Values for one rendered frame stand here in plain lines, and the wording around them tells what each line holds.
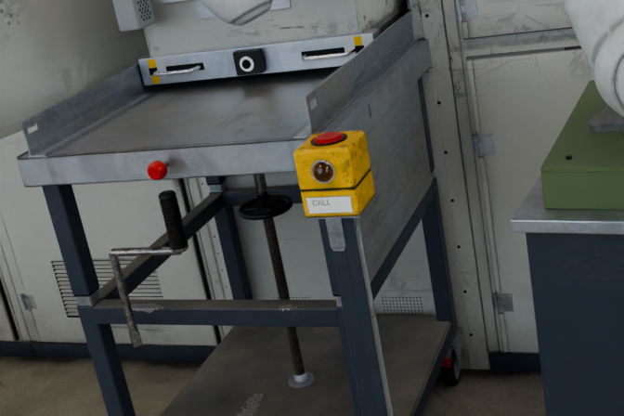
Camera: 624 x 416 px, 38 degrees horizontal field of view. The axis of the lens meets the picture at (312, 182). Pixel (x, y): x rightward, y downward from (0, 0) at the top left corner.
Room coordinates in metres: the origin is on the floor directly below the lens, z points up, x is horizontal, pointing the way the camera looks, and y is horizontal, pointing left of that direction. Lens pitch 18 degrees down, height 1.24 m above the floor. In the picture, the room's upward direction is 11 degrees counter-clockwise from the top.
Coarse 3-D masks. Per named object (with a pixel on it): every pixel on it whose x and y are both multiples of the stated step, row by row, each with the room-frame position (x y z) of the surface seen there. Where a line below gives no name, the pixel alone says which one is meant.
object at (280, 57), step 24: (240, 48) 1.90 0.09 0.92; (264, 48) 1.88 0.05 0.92; (288, 48) 1.86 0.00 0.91; (312, 48) 1.84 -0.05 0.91; (336, 48) 1.82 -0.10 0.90; (360, 48) 1.80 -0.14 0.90; (144, 72) 2.00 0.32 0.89; (192, 72) 1.95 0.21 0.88; (216, 72) 1.93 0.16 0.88; (264, 72) 1.89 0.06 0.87
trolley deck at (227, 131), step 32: (416, 64) 1.90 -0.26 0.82; (160, 96) 1.96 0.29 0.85; (192, 96) 1.89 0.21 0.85; (224, 96) 1.84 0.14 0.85; (256, 96) 1.78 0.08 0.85; (288, 96) 1.73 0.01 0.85; (384, 96) 1.67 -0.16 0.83; (96, 128) 1.76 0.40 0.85; (128, 128) 1.71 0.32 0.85; (160, 128) 1.66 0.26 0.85; (192, 128) 1.61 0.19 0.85; (224, 128) 1.57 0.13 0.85; (256, 128) 1.53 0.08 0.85; (288, 128) 1.49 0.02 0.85; (352, 128) 1.48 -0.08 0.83; (32, 160) 1.62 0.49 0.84; (64, 160) 1.60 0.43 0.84; (96, 160) 1.57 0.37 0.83; (128, 160) 1.54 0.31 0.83; (160, 160) 1.52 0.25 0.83; (192, 160) 1.49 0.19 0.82; (224, 160) 1.47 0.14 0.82; (256, 160) 1.45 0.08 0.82; (288, 160) 1.42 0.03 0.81
